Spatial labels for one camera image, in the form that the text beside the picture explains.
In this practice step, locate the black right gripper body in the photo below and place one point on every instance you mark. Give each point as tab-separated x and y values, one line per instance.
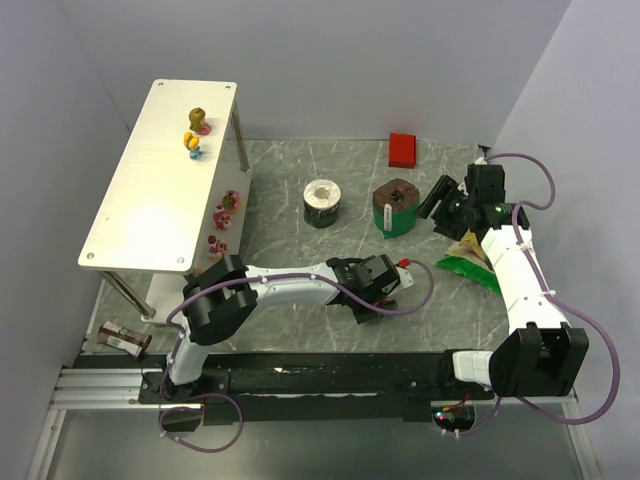
445	211

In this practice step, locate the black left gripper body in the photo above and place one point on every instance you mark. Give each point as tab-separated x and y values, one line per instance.
382	275

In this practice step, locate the strawberry cake toy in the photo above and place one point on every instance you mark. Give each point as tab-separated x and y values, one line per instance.
216	248

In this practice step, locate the pink donut toy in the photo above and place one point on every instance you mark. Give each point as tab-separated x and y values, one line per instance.
231	201

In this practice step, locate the yellow bee toy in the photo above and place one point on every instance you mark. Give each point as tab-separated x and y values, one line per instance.
192	144

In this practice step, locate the olive round toy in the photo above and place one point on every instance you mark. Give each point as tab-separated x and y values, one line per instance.
198	123

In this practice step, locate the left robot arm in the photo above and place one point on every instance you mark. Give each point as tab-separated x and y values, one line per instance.
218	301

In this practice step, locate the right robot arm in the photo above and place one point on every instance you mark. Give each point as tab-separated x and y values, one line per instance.
542	354

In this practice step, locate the white two-tier shelf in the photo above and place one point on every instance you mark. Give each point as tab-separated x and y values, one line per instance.
151	229

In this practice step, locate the brown and green cup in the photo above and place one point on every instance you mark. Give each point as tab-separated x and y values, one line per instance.
393	205

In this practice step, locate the green chips bag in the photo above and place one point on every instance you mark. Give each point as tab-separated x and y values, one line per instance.
467	259

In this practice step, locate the red block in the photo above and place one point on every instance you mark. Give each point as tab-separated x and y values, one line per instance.
402	150

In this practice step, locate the black and white tape roll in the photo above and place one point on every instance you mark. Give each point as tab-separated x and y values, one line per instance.
321	202

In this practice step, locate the brown snack bar wrapper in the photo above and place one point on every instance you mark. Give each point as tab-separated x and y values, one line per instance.
125	339

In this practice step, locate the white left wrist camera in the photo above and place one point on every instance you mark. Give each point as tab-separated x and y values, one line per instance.
406	279

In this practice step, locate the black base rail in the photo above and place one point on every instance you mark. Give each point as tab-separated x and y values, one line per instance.
317	386

